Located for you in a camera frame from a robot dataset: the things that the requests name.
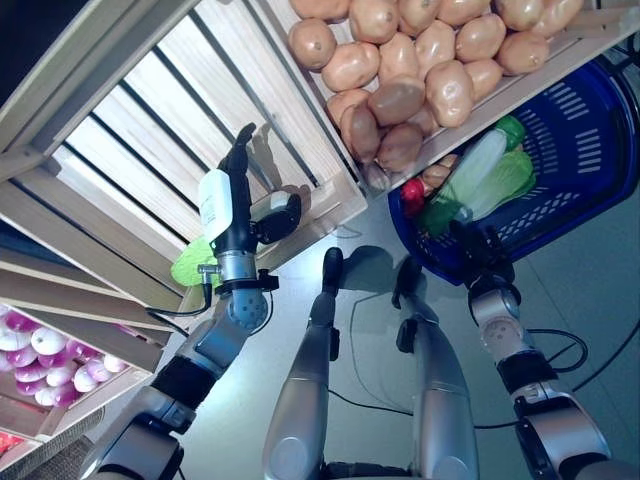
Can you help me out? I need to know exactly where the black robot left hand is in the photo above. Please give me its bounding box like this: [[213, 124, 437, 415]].
[[197, 122, 304, 257]]

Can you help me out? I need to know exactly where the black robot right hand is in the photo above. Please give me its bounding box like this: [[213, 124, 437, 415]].
[[447, 217, 516, 291]]

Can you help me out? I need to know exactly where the green white napa cabbage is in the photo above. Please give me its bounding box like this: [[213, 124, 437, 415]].
[[452, 149, 536, 224], [418, 130, 509, 237], [169, 192, 296, 287]]

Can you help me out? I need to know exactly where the red tomato in basket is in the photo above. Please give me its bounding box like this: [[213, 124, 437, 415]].
[[399, 179, 426, 216]]

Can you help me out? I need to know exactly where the blue plastic shopping basket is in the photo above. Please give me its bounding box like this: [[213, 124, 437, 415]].
[[387, 59, 640, 286]]

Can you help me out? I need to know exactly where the green bell pepper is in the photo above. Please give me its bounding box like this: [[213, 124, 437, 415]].
[[497, 117, 527, 151]]

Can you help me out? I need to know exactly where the large wooden slat crate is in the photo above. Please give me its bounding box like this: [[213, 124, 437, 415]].
[[0, 0, 369, 306]]

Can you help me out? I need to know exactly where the wooden display shelf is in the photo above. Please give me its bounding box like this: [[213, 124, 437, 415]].
[[0, 0, 201, 451]]

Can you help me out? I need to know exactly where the wooden potato crate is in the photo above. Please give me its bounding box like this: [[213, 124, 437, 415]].
[[249, 0, 640, 201]]

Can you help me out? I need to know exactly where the wooden onion crate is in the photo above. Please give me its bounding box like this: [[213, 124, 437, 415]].
[[0, 299, 174, 444]]

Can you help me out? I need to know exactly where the black robot waist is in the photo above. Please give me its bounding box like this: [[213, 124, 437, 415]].
[[319, 459, 426, 480]]

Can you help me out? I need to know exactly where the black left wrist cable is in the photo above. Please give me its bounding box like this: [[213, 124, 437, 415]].
[[144, 264, 224, 317]]

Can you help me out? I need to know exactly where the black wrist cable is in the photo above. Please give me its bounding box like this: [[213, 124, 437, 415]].
[[144, 264, 224, 317], [519, 327, 587, 374]]

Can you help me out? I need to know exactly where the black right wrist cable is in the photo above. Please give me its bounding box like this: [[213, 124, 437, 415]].
[[519, 327, 587, 374]]

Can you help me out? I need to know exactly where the long black floor cable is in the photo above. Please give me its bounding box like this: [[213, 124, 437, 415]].
[[474, 299, 640, 431]]

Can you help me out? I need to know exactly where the thin black floor cable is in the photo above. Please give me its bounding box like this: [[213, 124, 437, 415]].
[[327, 387, 516, 431]]

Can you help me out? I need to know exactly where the coiled black cable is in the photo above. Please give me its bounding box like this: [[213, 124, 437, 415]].
[[607, 42, 640, 86]]

